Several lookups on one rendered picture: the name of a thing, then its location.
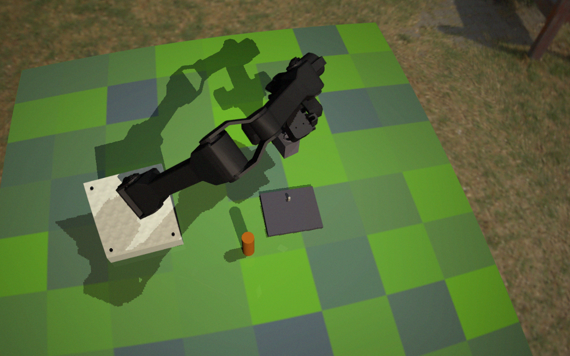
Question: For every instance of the dark brown cylinder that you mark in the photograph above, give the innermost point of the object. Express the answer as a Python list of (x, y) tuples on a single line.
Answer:
[(248, 246)]

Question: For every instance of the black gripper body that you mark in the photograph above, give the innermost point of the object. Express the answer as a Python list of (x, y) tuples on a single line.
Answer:
[(311, 106)]

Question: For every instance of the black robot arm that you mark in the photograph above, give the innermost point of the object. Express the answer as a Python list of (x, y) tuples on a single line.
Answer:
[(218, 159)]

